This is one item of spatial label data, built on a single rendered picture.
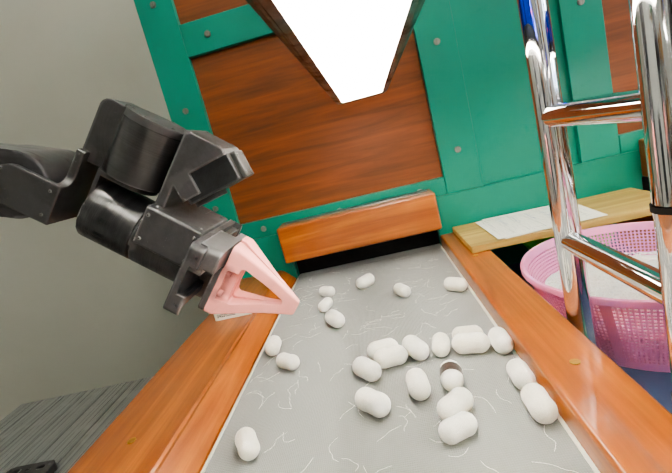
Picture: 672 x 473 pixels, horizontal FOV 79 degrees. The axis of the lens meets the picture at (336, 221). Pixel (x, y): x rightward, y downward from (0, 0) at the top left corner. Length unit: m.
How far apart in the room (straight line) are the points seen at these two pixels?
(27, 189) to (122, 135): 0.09
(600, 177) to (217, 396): 0.75
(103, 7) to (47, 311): 1.23
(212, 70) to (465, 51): 0.48
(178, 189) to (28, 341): 1.91
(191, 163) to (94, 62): 1.51
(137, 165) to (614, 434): 0.39
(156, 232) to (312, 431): 0.22
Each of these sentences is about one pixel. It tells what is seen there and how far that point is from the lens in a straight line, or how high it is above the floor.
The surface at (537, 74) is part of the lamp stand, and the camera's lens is 0.42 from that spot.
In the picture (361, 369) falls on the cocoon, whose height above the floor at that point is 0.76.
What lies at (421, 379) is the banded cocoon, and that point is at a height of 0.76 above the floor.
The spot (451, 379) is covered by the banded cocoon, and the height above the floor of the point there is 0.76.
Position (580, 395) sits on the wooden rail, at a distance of 0.37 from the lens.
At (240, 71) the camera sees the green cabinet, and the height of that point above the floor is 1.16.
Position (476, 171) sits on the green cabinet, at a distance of 0.83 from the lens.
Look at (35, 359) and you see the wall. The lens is 2.27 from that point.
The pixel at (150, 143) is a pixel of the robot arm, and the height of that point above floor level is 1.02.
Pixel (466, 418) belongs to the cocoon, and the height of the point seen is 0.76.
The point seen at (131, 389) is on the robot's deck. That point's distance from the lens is 0.83.
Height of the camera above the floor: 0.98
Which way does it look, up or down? 10 degrees down
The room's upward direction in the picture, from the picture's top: 14 degrees counter-clockwise
